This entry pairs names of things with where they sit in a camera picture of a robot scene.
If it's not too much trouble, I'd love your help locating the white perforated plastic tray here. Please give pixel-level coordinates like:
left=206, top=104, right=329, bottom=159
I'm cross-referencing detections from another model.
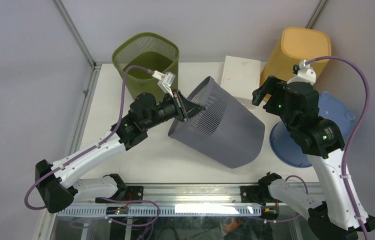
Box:
left=220, top=55, right=262, bottom=112

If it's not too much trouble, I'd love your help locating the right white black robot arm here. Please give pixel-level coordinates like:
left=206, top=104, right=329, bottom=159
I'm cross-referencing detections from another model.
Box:
left=252, top=76, right=375, bottom=240

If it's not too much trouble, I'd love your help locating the olive green waste bin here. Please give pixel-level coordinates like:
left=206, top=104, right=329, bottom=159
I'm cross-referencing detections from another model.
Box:
left=111, top=32, right=180, bottom=101

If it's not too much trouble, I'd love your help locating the aluminium mounting rail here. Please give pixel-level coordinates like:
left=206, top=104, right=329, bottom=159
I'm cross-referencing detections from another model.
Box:
left=43, top=182, right=328, bottom=207

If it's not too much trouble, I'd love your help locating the blue plastic bucket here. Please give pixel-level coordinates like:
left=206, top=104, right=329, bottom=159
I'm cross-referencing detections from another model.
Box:
left=269, top=91, right=357, bottom=169

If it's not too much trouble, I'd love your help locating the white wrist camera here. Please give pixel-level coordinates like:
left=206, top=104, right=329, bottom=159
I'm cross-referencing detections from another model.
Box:
left=151, top=70, right=176, bottom=98
left=289, top=59, right=317, bottom=85

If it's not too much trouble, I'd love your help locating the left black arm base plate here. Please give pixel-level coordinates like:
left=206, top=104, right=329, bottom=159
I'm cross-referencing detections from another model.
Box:
left=109, top=185, right=144, bottom=201

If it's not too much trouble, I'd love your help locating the white slotted cable duct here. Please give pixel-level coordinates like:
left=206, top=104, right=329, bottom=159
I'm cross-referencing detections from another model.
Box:
left=57, top=203, right=262, bottom=218

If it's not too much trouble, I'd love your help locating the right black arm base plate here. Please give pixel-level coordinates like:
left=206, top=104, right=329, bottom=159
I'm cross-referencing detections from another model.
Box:
left=239, top=185, right=276, bottom=206

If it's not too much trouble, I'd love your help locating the yellow slatted waste bin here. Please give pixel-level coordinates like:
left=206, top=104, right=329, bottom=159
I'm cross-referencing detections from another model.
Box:
left=259, top=26, right=332, bottom=86

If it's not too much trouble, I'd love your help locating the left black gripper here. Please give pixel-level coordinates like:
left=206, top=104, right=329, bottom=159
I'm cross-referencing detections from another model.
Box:
left=143, top=89, right=206, bottom=130

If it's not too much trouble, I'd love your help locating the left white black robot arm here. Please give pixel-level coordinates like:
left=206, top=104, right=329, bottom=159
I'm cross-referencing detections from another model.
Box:
left=34, top=89, right=206, bottom=214

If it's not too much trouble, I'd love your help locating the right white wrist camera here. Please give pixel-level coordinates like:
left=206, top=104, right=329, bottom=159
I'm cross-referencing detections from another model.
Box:
left=289, top=59, right=317, bottom=85

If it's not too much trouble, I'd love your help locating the grey mesh waste bin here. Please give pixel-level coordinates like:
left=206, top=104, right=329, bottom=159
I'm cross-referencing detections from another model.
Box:
left=168, top=76, right=265, bottom=169

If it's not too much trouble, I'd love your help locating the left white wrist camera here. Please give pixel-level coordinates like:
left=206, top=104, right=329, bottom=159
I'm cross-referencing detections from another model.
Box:
left=151, top=70, right=176, bottom=98

